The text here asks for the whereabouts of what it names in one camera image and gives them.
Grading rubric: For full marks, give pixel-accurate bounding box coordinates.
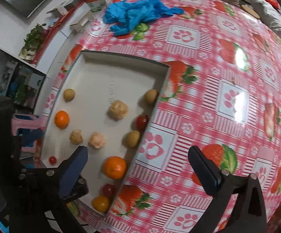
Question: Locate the blue plastic gloves pile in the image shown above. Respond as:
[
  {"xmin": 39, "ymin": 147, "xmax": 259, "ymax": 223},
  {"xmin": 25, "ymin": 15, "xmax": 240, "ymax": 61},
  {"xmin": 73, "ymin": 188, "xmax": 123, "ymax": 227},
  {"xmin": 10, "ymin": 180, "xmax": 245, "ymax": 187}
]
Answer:
[{"xmin": 103, "ymin": 0, "xmax": 184, "ymax": 36}]

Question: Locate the cracked walnut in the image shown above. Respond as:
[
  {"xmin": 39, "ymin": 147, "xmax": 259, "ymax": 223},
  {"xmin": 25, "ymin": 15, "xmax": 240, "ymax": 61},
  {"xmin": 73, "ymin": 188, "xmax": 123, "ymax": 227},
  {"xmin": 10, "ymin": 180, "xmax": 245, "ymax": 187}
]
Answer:
[{"xmin": 109, "ymin": 100, "xmax": 129, "ymax": 120}]

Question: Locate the white cardboard stand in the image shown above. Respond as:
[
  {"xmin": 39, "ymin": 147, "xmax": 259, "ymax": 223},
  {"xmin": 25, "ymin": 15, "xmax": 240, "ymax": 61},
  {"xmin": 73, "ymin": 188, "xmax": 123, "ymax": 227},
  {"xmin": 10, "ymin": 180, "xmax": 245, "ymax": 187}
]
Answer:
[{"xmin": 69, "ymin": 10, "xmax": 94, "ymax": 33}]

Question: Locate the yellow-orange round orange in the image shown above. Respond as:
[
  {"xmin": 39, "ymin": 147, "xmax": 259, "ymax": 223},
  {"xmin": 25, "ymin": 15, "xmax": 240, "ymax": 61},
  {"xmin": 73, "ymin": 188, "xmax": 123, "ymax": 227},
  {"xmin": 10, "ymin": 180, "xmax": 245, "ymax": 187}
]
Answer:
[{"xmin": 91, "ymin": 196, "xmax": 110, "ymax": 213}]

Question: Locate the dark glass cabinet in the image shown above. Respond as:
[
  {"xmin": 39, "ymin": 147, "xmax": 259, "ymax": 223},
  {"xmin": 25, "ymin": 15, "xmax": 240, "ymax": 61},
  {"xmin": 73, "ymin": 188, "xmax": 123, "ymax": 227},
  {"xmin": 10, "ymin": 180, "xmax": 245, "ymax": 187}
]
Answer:
[{"xmin": 0, "ymin": 49, "xmax": 46, "ymax": 114}]

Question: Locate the pink plastic stool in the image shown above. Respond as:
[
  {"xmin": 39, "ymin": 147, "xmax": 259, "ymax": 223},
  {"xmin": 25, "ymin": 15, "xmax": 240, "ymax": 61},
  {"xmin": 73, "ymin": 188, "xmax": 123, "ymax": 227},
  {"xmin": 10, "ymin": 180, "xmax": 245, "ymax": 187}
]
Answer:
[{"xmin": 11, "ymin": 114, "xmax": 41, "ymax": 154}]

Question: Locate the round wooden lid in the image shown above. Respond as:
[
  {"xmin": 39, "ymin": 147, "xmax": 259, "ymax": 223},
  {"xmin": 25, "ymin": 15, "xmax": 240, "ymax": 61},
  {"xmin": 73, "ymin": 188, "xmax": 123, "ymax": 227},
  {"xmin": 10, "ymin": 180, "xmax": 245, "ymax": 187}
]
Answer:
[{"xmin": 241, "ymin": 5, "xmax": 260, "ymax": 19}]

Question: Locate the green white carton box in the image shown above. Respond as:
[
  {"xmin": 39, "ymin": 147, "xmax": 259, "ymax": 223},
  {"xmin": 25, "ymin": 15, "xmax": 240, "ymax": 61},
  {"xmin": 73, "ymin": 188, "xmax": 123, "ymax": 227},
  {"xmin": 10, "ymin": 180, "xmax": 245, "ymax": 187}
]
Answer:
[{"xmin": 88, "ymin": 0, "xmax": 111, "ymax": 12}]

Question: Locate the white shallow tray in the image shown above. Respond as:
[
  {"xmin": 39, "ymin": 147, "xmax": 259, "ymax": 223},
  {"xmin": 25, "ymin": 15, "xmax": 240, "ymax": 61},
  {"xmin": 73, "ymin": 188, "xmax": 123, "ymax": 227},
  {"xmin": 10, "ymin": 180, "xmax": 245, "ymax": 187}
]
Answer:
[{"xmin": 41, "ymin": 50, "xmax": 170, "ymax": 208}]

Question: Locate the cherry tomato pair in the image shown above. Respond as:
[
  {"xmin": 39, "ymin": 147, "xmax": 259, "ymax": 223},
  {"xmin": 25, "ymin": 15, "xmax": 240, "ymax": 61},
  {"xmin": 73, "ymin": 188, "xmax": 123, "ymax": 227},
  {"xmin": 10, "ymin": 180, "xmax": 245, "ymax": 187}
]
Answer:
[
  {"xmin": 136, "ymin": 114, "xmax": 149, "ymax": 131},
  {"xmin": 101, "ymin": 183, "xmax": 116, "ymax": 199}
]

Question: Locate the mandarin orange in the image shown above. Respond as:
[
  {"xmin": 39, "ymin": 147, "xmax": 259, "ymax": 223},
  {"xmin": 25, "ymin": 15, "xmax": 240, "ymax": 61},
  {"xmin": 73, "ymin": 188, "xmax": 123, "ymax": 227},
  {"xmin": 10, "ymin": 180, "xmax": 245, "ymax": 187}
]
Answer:
[
  {"xmin": 103, "ymin": 156, "xmax": 127, "ymax": 180},
  {"xmin": 54, "ymin": 110, "xmax": 70, "ymax": 129}
]

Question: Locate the tan longan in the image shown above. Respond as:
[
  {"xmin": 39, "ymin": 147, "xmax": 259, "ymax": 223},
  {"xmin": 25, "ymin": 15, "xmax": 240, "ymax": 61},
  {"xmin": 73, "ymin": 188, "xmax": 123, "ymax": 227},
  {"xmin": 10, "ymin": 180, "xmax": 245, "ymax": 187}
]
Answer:
[
  {"xmin": 126, "ymin": 130, "xmax": 140, "ymax": 148},
  {"xmin": 144, "ymin": 89, "xmax": 158, "ymax": 105},
  {"xmin": 63, "ymin": 88, "xmax": 76, "ymax": 102}
]

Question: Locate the pink strawberry tablecloth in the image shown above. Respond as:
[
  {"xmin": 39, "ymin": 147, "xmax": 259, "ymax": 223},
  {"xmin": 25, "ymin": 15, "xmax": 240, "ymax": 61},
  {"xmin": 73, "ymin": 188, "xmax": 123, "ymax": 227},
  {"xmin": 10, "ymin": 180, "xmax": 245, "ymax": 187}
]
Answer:
[{"xmin": 40, "ymin": 0, "xmax": 281, "ymax": 233}]

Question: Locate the green potted plant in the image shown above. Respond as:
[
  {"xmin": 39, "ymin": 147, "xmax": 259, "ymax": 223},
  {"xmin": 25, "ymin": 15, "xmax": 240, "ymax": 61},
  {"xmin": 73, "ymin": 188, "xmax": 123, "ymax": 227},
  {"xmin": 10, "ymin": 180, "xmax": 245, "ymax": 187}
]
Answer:
[{"xmin": 19, "ymin": 23, "xmax": 47, "ymax": 61}]

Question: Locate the grey blanket on sofa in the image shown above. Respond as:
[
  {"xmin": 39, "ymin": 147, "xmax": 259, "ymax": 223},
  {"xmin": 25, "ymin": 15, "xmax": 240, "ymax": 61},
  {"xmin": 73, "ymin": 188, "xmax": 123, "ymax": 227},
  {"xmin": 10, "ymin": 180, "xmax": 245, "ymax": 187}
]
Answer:
[{"xmin": 248, "ymin": 0, "xmax": 281, "ymax": 39}]

